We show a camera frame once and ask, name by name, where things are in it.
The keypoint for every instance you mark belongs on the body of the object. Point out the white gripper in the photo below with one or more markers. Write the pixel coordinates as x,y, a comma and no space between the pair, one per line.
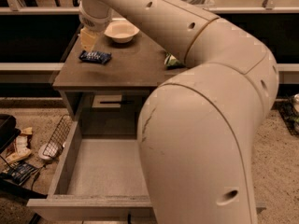
93,22

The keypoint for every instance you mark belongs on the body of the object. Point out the dark blue rxbar wrapper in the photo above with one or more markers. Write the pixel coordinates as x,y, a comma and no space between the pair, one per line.
95,57

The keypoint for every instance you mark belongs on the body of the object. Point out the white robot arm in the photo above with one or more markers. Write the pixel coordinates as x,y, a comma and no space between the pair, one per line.
231,76

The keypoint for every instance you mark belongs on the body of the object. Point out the grey cabinet with counter top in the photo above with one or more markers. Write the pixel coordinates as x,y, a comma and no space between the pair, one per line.
135,70

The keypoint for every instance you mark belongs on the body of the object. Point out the open grey top drawer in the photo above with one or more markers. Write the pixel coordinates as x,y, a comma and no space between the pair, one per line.
93,174

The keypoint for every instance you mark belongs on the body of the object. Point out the white paper bowl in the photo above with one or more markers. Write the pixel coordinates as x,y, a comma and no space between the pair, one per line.
121,31

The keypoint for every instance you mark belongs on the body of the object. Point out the white label with black slot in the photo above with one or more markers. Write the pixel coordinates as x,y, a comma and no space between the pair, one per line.
109,101

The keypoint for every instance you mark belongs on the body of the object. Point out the green chip bag lying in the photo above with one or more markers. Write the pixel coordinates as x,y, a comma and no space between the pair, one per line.
172,62

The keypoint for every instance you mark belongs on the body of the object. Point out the white round lid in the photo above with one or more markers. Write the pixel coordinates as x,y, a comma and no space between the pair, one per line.
48,152

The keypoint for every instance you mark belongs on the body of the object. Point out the orange white snack packet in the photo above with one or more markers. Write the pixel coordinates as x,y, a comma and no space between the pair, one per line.
20,149

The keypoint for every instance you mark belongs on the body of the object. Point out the black bin on left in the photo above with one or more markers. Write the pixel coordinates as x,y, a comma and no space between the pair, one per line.
8,131

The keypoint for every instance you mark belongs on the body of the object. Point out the dark blue snack packet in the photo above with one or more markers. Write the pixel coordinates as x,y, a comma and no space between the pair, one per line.
18,172

